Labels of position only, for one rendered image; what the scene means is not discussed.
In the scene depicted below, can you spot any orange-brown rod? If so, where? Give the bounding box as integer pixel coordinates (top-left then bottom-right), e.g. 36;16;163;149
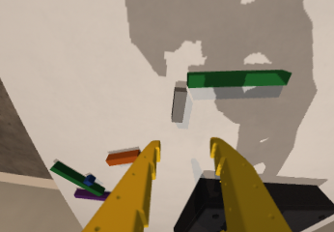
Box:
106;150;141;166

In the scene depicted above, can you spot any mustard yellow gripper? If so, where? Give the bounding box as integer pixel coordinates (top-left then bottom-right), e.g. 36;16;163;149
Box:
82;137;292;232

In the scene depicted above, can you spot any small blue block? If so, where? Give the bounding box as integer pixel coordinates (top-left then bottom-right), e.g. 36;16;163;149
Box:
83;174;96;186

